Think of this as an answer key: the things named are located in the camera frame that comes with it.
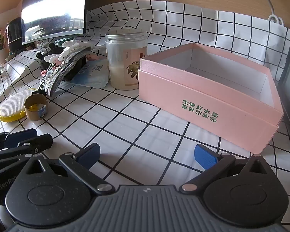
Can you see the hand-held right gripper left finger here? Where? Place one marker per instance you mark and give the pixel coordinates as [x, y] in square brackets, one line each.
[89, 155]

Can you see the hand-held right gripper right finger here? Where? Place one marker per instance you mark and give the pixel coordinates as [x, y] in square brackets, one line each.
[204, 156]

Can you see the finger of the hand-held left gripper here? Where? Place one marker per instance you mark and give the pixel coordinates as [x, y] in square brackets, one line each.
[36, 142]
[21, 136]

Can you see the yellow white sponge pad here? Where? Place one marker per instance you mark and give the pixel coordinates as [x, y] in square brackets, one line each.
[12, 106]

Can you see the grey patterned cloth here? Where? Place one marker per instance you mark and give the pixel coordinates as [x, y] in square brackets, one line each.
[55, 77]

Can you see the pink cardboard box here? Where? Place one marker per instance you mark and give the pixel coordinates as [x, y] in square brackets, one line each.
[183, 89]

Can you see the blue white packet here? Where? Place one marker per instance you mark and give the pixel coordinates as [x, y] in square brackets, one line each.
[94, 75]

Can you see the black plush toy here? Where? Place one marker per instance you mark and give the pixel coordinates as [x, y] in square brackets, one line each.
[50, 50]

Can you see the brown tape roll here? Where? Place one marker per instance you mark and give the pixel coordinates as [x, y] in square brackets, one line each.
[30, 114]

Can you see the checkered tablecloth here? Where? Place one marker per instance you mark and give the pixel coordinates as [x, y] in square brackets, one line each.
[111, 116]

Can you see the clear plastic jar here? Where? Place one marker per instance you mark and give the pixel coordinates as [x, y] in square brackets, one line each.
[116, 60]

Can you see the green lidded jar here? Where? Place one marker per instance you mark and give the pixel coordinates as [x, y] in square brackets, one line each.
[62, 41]

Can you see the black cylinder speaker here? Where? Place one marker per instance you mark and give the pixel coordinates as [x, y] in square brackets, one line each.
[14, 31]

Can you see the computer monitor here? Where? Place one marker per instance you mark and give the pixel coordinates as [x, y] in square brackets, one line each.
[53, 9]

